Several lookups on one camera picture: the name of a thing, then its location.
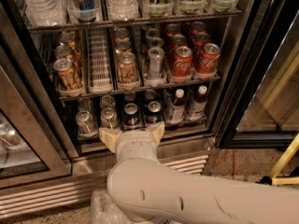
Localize middle centre gold can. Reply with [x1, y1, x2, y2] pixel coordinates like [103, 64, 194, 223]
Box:
[115, 41, 132, 55]

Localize rear right coca-cola can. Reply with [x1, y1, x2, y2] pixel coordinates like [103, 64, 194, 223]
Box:
[188, 21, 206, 41]

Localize yellow wheeled stand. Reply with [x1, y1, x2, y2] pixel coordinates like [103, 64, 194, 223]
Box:
[257, 133, 299, 187]

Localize orange cable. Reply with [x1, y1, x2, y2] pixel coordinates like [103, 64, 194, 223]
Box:
[212, 149, 237, 181]

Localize front right coca-cola can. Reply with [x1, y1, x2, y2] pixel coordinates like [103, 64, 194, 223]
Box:
[195, 43, 221, 75]

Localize front right pepsi can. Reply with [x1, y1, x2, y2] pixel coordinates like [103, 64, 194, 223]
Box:
[146, 101, 162, 124]

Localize rear left pepsi can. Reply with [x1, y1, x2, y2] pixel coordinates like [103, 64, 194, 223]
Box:
[123, 91, 136, 105]

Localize front left gold can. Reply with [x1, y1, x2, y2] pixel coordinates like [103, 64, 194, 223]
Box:
[53, 58, 82, 91]

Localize front left pepsi can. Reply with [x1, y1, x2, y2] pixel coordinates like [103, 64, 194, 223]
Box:
[124, 103, 140, 127]

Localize white-capped bottle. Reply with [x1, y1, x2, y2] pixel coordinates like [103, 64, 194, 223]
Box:
[165, 89, 186, 124]
[186, 85, 207, 120]

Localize rear left gold can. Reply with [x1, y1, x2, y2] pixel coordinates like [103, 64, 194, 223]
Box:
[59, 31, 82, 63]

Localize middle left coca-cola can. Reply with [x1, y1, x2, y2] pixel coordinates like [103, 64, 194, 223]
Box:
[169, 35, 187, 56]

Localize front left coca-cola can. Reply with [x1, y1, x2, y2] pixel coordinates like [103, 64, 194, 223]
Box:
[171, 46, 192, 77]

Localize middle left gold can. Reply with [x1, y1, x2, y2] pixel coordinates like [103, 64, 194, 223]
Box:
[54, 44, 82, 77]

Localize clear plastic bottle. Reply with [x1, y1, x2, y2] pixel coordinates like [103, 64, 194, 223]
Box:
[24, 0, 67, 27]
[107, 0, 138, 21]

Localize front slim silver can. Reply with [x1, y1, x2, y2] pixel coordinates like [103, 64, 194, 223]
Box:
[148, 47, 164, 79]

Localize rear slim silver can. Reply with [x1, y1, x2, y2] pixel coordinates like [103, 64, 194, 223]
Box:
[146, 28, 161, 40]

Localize rear centre gold can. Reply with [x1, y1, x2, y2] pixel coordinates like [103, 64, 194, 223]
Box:
[113, 27, 130, 42]

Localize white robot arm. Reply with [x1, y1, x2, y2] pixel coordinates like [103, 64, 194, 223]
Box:
[99, 122, 299, 224]

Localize pepsi can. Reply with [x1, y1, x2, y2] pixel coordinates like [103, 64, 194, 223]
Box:
[144, 90, 157, 104]
[124, 103, 140, 127]
[146, 101, 162, 124]
[123, 91, 136, 105]

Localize front left silver can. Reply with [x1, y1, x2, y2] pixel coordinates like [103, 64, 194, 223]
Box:
[76, 110, 97, 136]

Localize open glass fridge door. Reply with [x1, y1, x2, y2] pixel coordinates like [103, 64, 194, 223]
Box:
[215, 0, 299, 149]

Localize slim silver can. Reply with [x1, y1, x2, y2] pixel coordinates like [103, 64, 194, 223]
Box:
[148, 47, 164, 79]
[147, 36, 164, 49]
[146, 28, 161, 40]

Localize stainless steel fridge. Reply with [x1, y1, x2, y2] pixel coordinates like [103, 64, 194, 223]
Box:
[0, 0, 299, 220]

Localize front centre gold can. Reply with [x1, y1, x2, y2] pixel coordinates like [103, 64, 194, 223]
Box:
[117, 51, 137, 84]

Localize left white-capped bottle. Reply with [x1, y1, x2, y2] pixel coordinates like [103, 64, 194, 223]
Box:
[165, 89, 186, 124]

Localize gold can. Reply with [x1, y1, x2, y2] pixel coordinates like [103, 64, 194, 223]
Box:
[59, 31, 82, 63]
[115, 41, 132, 55]
[117, 51, 137, 84]
[53, 58, 82, 91]
[54, 44, 82, 77]
[113, 27, 130, 42]

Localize red bull can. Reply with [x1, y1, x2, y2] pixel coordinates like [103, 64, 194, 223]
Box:
[67, 0, 99, 23]

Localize middle right coca-cola can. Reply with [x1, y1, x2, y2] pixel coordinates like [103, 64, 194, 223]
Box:
[192, 32, 210, 59]

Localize empty white can tray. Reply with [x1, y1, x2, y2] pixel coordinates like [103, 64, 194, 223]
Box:
[86, 29, 113, 94]

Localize middle slim silver can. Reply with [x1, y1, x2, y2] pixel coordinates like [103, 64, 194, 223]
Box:
[147, 36, 164, 49]

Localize rear left coca-cola can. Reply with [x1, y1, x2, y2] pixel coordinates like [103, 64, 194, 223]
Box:
[164, 23, 180, 44]

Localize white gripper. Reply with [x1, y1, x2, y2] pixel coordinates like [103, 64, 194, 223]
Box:
[99, 121, 164, 160]

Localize left clear plastic bottle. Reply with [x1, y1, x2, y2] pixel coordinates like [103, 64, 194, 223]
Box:
[24, 0, 67, 27]

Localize right white-capped bottle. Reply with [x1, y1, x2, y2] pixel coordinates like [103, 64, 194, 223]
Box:
[186, 85, 207, 120]

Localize rear right pepsi can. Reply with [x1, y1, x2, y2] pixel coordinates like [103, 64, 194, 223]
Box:
[144, 90, 157, 104]

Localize coca-cola can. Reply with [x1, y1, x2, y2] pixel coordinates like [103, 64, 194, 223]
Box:
[192, 32, 210, 59]
[195, 43, 221, 75]
[171, 46, 192, 77]
[188, 21, 206, 41]
[164, 23, 180, 44]
[169, 35, 187, 56]

